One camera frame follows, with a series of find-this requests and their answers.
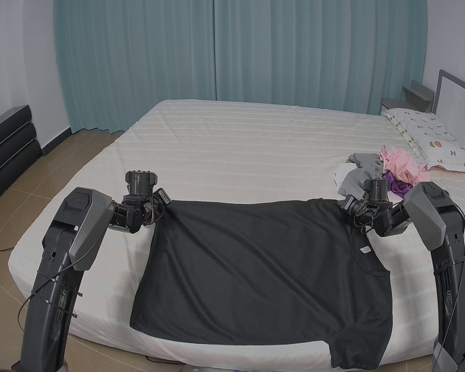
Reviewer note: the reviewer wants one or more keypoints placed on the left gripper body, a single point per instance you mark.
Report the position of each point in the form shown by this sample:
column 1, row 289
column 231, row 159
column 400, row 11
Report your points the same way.
column 162, row 199

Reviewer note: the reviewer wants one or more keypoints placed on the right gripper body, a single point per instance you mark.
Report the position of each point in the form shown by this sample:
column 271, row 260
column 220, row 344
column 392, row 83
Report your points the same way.
column 352, row 204

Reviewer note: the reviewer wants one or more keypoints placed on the black T-shirt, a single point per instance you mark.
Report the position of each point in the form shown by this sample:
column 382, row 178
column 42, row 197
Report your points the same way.
column 255, row 269

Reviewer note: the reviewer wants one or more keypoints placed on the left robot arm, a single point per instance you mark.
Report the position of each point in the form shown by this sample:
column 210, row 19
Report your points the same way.
column 81, row 223

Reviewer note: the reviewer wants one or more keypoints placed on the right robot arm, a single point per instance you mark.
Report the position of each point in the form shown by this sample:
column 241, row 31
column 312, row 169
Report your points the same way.
column 434, row 215

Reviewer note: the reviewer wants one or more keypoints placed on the bed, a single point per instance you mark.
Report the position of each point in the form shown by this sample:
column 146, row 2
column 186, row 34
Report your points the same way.
column 236, row 149

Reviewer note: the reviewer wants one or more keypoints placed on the white garment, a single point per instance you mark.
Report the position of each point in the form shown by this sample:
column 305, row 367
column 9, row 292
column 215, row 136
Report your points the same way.
column 343, row 174

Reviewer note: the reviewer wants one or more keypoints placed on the grey garment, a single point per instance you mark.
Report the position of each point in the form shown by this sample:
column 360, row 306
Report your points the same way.
column 364, row 169

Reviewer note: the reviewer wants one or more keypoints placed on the purple garment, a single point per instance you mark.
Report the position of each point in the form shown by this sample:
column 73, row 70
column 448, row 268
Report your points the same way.
column 397, row 186

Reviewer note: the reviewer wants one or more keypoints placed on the pink garment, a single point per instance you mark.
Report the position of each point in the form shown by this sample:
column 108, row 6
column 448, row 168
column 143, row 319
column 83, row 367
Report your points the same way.
column 403, row 165

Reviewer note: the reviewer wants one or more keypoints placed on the white printed pillow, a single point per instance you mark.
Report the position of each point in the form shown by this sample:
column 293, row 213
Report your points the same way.
column 430, row 138

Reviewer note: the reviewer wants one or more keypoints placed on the grey bedside table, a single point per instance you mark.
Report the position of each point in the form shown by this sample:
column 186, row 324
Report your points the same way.
column 410, row 96

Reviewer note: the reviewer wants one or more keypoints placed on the blue-green curtain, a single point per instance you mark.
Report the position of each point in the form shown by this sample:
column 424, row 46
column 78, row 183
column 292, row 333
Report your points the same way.
column 317, row 41
column 135, row 52

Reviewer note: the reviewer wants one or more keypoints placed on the black chest of drawers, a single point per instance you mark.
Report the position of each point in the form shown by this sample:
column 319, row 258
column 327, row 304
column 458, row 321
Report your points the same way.
column 7, row 149

